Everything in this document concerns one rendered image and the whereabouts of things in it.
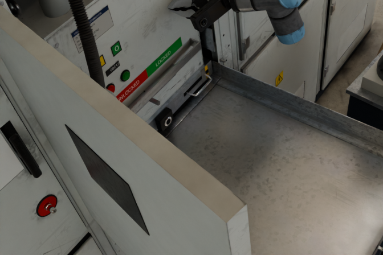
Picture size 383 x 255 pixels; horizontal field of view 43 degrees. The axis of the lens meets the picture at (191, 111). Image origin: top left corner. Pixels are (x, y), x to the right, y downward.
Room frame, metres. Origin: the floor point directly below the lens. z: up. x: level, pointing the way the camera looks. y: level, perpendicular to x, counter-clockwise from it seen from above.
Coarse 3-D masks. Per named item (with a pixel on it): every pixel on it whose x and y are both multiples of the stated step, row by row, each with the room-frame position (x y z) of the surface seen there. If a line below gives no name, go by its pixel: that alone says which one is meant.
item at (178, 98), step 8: (208, 64) 1.19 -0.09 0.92; (200, 72) 1.16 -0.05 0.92; (208, 72) 1.18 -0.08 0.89; (192, 80) 1.13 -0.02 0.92; (200, 80) 1.15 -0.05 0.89; (184, 88) 1.10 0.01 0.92; (192, 88) 1.12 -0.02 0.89; (176, 96) 1.07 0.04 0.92; (184, 96) 1.09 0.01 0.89; (168, 104) 1.04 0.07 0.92; (176, 104) 1.06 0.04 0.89; (160, 112) 1.01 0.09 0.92; (152, 120) 0.99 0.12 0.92
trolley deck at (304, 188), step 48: (240, 96) 1.08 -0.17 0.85; (192, 144) 0.92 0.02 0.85; (240, 144) 0.89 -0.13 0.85; (288, 144) 0.85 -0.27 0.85; (336, 144) 0.82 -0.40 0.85; (240, 192) 0.72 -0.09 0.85; (288, 192) 0.69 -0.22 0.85; (336, 192) 0.66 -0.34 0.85; (288, 240) 0.55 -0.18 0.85; (336, 240) 0.53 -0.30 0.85
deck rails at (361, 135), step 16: (224, 80) 1.17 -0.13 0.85; (240, 80) 1.12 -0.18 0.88; (256, 80) 1.08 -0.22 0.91; (256, 96) 1.07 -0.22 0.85; (272, 96) 1.04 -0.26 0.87; (288, 96) 0.99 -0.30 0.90; (288, 112) 0.97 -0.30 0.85; (304, 112) 0.95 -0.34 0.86; (320, 112) 0.92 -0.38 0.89; (336, 112) 0.88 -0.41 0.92; (320, 128) 0.89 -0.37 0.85; (336, 128) 0.87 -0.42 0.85; (352, 128) 0.84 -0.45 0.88; (368, 128) 0.81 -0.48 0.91; (352, 144) 0.81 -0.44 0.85; (368, 144) 0.80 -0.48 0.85
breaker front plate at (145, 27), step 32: (128, 0) 1.02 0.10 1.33; (160, 0) 1.10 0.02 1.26; (64, 32) 0.89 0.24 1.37; (128, 32) 1.00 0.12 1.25; (160, 32) 1.08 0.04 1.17; (192, 32) 1.17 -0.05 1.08; (128, 64) 0.98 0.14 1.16; (192, 64) 1.15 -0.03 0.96; (128, 96) 0.96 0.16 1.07; (160, 96) 1.04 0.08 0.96
